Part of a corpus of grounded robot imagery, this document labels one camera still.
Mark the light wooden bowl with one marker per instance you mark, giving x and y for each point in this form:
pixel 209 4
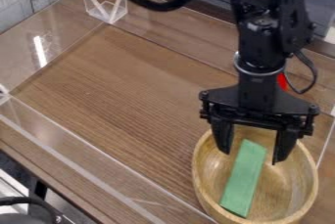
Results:
pixel 286 187

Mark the green rectangular block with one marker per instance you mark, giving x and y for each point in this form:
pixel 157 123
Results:
pixel 238 191

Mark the red plush strawberry toy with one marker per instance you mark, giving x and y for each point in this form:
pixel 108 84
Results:
pixel 281 81

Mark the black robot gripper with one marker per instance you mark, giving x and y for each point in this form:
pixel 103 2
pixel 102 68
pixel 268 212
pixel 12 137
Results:
pixel 258 104

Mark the clear acrylic corner bracket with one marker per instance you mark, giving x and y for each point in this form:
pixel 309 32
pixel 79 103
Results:
pixel 106 11

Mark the clear acrylic table barrier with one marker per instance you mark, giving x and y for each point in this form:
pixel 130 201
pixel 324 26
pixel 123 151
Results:
pixel 99 116

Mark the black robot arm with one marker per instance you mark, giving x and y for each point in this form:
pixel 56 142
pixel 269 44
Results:
pixel 274 30

